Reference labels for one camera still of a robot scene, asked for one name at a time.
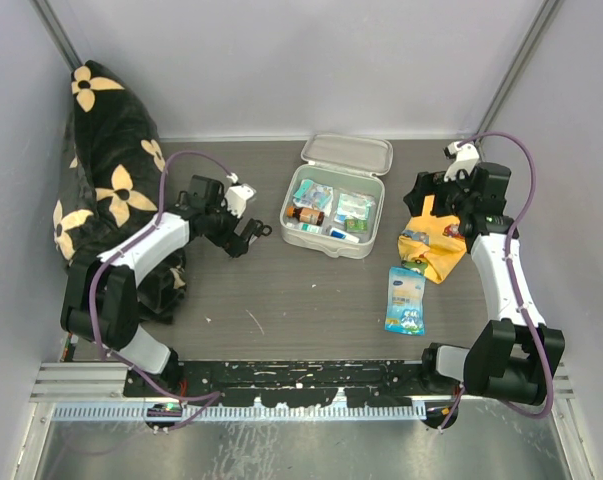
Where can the grey medicine kit case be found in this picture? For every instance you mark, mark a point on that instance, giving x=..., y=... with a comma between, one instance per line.
x=347, y=164

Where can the small green box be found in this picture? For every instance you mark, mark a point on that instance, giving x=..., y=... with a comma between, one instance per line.
x=354, y=225

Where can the medical tape roll packet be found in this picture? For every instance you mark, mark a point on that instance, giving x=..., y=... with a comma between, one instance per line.
x=322, y=194

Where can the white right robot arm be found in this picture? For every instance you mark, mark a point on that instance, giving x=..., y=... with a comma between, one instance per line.
x=516, y=356

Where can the black handled scissors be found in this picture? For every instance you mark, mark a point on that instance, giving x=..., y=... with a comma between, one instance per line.
x=260, y=230

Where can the white slotted cable duct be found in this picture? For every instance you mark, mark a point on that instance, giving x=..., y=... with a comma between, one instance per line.
x=137, y=411

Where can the brown medicine bottle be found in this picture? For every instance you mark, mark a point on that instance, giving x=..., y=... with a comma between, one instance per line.
x=306, y=215

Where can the blue cooling patch pouch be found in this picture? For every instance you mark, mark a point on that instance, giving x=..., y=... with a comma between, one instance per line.
x=404, y=313

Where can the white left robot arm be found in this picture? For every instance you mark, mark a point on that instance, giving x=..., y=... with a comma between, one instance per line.
x=101, y=297

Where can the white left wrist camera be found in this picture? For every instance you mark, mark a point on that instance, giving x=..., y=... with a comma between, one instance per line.
x=238, y=196

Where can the green plasters plastic bag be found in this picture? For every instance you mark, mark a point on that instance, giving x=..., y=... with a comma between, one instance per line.
x=364, y=203

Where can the black floral plush blanket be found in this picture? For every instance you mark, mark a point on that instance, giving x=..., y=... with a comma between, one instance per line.
x=111, y=165

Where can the yellow cartoon cloth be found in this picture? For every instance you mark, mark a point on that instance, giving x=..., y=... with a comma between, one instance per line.
x=431, y=246

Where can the white bottle green label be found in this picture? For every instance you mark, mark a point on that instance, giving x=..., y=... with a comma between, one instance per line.
x=305, y=227

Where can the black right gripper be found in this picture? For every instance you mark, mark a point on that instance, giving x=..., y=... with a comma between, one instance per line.
x=434, y=184

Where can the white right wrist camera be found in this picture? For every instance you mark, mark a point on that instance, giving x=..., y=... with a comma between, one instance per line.
x=463, y=157

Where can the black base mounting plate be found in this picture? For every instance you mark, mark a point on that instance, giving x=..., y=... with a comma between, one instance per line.
x=295, y=384

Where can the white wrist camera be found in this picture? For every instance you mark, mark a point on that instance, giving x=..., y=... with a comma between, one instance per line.
x=463, y=157
x=238, y=196

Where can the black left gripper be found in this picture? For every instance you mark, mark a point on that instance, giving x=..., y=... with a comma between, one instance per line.
x=230, y=242

